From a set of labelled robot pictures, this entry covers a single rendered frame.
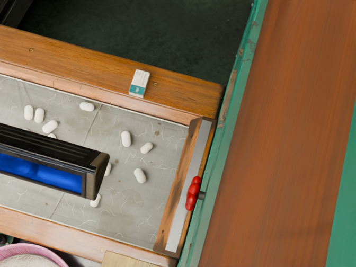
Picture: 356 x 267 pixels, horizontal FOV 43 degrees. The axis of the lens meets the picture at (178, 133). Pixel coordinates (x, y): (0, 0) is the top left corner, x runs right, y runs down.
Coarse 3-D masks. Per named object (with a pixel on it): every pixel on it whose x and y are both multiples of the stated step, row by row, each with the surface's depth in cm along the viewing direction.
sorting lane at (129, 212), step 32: (0, 96) 111; (32, 96) 111; (64, 96) 111; (32, 128) 109; (64, 128) 109; (96, 128) 109; (128, 128) 109; (160, 128) 109; (128, 160) 107; (160, 160) 107; (0, 192) 105; (32, 192) 105; (64, 192) 105; (128, 192) 105; (160, 192) 105; (64, 224) 103; (96, 224) 103; (128, 224) 103
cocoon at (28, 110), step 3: (27, 105) 108; (30, 105) 108; (24, 108) 108; (27, 108) 108; (30, 108) 108; (24, 111) 108; (27, 111) 108; (30, 111) 108; (24, 114) 108; (27, 114) 107; (30, 114) 108; (27, 117) 107; (30, 117) 108
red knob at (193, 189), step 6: (192, 180) 55; (198, 180) 54; (192, 186) 53; (198, 186) 53; (192, 192) 53; (198, 192) 54; (204, 192) 55; (186, 198) 55; (192, 198) 53; (198, 198) 55; (186, 204) 54; (192, 204) 53
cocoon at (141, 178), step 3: (138, 168) 105; (135, 171) 104; (138, 171) 104; (141, 171) 104; (135, 174) 104; (138, 174) 104; (141, 174) 104; (144, 174) 105; (138, 177) 104; (141, 177) 104; (144, 177) 104; (138, 180) 104; (141, 180) 104; (144, 180) 104
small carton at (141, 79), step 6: (138, 72) 108; (144, 72) 108; (138, 78) 107; (144, 78) 107; (132, 84) 107; (138, 84) 107; (144, 84) 107; (132, 90) 107; (138, 90) 107; (144, 90) 107; (138, 96) 108
